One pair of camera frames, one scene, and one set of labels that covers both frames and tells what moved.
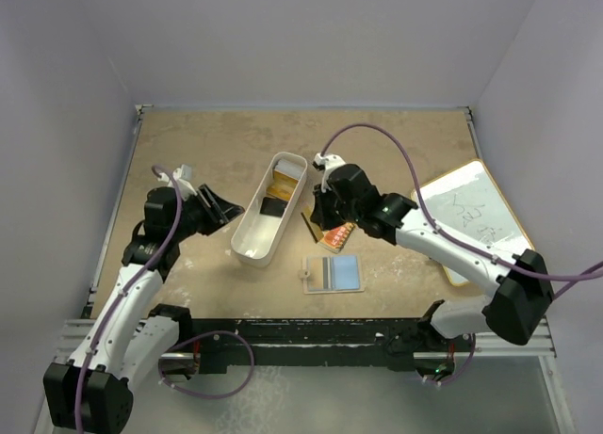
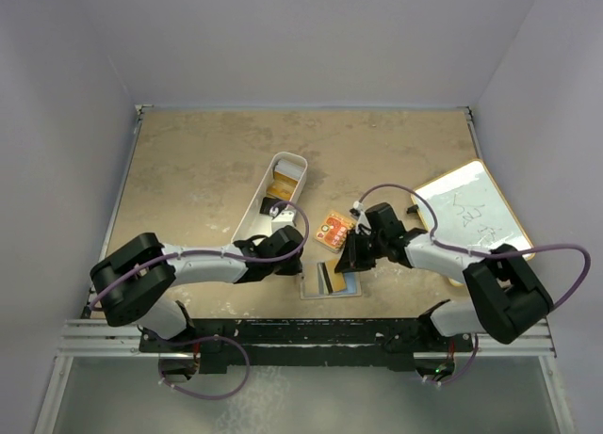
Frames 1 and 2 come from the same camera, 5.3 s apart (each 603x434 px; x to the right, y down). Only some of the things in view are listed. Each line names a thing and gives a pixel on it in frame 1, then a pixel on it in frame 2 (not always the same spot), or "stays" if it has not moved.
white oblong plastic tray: [256, 236] stays
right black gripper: [320, 215] -> [351, 260]
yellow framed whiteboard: [469, 201] stays
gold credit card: [313, 227] -> [337, 281]
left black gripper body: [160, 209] -> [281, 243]
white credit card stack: [291, 168] stays
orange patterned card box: [334, 238] stays
